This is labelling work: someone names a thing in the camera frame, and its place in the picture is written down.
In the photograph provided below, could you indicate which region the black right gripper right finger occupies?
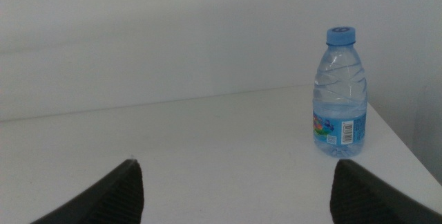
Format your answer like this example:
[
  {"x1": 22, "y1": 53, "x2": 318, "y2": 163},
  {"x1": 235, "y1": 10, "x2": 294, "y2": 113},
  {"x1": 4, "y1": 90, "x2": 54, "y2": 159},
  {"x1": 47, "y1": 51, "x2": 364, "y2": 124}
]
[{"x1": 329, "y1": 158, "x2": 442, "y2": 224}]

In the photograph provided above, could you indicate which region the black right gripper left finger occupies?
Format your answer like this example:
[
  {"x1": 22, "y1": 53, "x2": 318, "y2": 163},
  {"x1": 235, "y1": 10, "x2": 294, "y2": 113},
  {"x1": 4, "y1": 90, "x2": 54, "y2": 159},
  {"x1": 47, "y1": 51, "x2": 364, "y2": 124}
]
[{"x1": 29, "y1": 158, "x2": 145, "y2": 224}]

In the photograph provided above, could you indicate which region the clear water bottle blue cap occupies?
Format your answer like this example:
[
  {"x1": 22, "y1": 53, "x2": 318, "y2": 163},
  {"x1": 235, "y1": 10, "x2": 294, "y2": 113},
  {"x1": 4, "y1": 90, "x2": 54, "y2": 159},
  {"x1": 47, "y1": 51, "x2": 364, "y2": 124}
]
[{"x1": 312, "y1": 26, "x2": 368, "y2": 158}]

